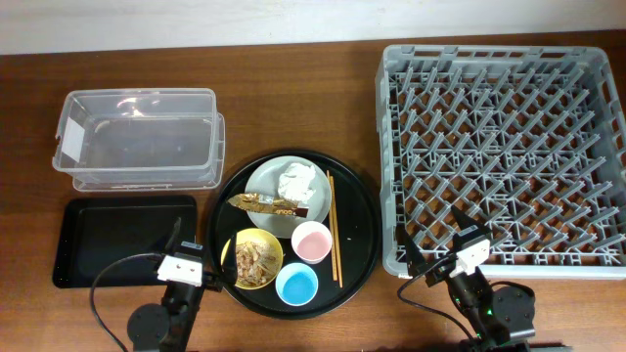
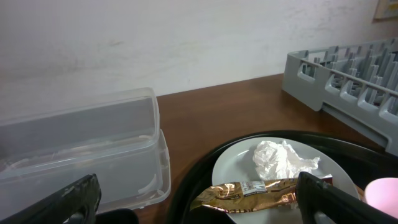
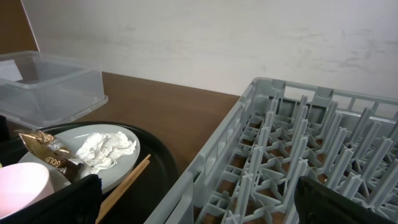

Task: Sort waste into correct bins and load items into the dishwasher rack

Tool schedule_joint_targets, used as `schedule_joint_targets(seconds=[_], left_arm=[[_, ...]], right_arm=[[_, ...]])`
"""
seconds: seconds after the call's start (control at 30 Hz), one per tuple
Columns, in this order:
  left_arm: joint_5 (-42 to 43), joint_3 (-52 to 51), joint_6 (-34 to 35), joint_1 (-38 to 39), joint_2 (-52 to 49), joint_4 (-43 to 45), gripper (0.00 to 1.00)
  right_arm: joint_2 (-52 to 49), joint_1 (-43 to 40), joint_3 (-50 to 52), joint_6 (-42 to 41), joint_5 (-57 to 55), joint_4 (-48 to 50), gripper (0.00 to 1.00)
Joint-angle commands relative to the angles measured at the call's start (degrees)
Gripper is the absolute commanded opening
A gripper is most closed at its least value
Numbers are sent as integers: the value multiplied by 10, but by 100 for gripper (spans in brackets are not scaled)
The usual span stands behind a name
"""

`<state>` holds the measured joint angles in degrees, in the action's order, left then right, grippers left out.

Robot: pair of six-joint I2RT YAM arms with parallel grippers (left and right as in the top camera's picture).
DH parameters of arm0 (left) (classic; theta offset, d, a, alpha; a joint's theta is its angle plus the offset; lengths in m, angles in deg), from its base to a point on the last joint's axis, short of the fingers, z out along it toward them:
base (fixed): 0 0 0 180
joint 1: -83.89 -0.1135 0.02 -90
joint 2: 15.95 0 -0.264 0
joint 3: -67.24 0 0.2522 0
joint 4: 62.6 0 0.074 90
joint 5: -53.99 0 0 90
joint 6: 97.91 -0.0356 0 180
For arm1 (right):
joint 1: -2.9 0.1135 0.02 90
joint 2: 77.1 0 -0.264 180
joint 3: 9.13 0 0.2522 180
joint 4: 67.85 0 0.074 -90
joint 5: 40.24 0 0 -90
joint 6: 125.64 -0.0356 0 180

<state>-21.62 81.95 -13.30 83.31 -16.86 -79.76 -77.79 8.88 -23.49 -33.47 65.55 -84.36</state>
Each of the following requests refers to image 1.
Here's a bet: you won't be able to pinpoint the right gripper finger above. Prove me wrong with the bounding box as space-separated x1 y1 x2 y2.
399 228 426 278
451 205 479 231

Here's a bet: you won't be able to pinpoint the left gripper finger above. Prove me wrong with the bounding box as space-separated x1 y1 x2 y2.
222 234 238 285
163 217 181 254

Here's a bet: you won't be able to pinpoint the food scraps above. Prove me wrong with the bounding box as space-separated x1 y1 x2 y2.
236 242 280 288

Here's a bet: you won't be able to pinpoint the yellow bowl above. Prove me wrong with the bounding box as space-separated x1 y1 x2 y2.
220 228 284 290

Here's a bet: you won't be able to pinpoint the blue cup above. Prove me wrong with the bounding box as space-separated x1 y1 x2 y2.
275 263 319 307

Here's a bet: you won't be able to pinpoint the gold snack wrapper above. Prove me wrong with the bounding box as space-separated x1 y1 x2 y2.
227 193 308 218

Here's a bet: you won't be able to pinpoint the pink cup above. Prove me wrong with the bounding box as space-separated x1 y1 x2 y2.
291 221 333 264

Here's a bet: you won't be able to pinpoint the white tissue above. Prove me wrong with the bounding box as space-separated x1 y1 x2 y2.
278 162 316 203

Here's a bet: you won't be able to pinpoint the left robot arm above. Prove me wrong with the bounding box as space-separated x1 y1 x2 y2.
127 219 238 351

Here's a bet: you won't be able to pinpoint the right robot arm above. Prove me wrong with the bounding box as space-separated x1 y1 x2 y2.
397 206 535 351

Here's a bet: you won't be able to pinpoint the grey dishwasher rack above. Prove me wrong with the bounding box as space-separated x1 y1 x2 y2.
375 45 625 280

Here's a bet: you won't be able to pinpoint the round black serving tray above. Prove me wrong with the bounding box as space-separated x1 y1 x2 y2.
204 150 381 320

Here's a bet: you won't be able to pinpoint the black rectangular tray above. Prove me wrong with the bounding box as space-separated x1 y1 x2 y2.
52 196 198 288

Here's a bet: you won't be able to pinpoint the right wooden chopstick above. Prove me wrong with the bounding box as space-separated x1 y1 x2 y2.
329 172 343 288

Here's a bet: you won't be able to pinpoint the wooden chopstick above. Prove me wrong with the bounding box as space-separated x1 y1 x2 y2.
326 170 338 282
329 172 343 288

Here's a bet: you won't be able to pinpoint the grey ceramic plate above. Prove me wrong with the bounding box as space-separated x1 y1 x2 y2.
245 155 333 239

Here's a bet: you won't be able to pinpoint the clear plastic storage bin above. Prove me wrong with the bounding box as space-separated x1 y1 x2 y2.
52 88 226 192

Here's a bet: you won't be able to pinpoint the left wooden chopstick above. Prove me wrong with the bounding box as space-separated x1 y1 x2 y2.
326 170 338 282

